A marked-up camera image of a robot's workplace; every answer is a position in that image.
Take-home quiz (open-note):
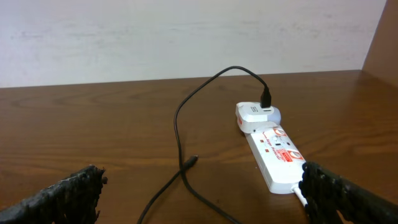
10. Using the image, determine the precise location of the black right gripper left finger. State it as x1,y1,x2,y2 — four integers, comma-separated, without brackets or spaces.
1,165,108,224

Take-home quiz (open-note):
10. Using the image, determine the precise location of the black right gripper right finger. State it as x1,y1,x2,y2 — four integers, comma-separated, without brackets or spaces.
298,162,397,224

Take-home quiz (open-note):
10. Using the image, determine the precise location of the white power strip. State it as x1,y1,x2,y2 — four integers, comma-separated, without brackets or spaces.
245,126,305,194

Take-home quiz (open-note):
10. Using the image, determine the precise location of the white power strip cord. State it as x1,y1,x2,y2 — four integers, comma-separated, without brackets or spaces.
290,184,308,207

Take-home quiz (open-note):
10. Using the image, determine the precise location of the white USB charger plug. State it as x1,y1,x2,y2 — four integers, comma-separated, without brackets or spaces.
235,102,281,134

